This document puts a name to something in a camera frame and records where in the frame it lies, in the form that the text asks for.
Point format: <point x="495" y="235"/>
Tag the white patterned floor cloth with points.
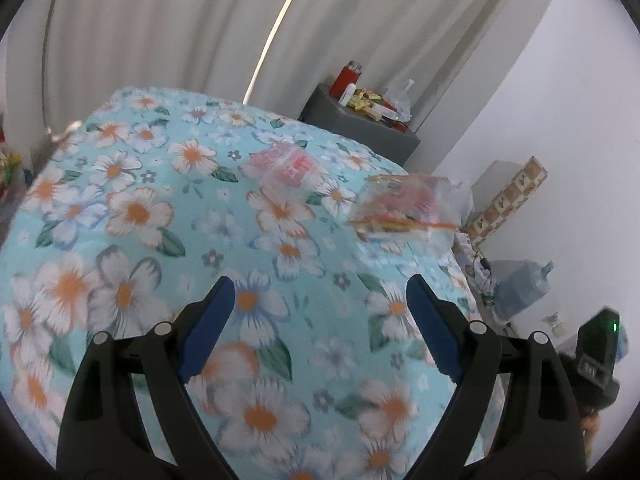
<point x="476" y="269"/>

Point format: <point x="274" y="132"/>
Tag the rolled patterned mat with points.
<point x="500" y="192"/>

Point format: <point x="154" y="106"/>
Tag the grey bedside cabinet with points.
<point x="324" y="112"/>

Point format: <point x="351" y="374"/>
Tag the clear plastic bag on cabinet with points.
<point x="396" y="94"/>

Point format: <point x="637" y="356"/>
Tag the person's right hand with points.
<point x="590" y="423"/>

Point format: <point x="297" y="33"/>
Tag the red thermos flask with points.
<point x="348" y="75"/>

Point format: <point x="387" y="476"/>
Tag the clear plastic cup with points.
<point x="285" y="168"/>

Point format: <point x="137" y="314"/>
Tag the snack packets on cabinet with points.
<point x="372" y="105"/>

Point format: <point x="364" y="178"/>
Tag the small white bottle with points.
<point x="347" y="94"/>

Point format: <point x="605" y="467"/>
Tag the water jug on dispenser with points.
<point x="622" y="346"/>

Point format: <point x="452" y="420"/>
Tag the clear zip bag red contents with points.
<point x="404" y="204"/>

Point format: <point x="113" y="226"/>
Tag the large empty water jug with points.
<point x="521" y="289"/>

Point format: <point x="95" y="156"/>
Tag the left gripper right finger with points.
<point x="513" y="414"/>

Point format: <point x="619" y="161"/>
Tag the floral blue quilt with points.
<point x="320" y="372"/>

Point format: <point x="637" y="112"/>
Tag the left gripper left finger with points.
<point x="129" y="415"/>

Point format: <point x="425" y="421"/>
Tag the white curtain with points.
<point x="61" y="59"/>

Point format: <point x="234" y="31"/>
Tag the wall power socket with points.
<point x="555" y="322"/>

